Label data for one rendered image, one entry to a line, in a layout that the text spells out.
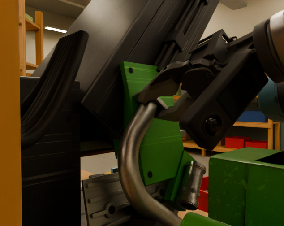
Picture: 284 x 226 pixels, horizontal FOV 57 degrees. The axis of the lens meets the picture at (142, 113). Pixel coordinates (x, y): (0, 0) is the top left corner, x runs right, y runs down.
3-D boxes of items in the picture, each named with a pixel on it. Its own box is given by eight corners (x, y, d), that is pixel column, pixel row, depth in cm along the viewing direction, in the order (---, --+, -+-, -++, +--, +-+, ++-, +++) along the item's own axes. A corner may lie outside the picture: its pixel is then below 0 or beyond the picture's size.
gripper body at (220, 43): (214, 81, 42) (294, 50, 34) (201, 119, 37) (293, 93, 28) (187, 45, 39) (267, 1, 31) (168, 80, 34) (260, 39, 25)
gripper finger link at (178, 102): (172, 107, 47) (212, 86, 41) (161, 131, 44) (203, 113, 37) (161, 96, 47) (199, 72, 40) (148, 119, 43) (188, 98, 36)
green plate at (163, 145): (158, 176, 55) (140, 80, 58) (190, 173, 49) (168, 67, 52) (114, 187, 47) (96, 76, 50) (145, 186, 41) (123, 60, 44)
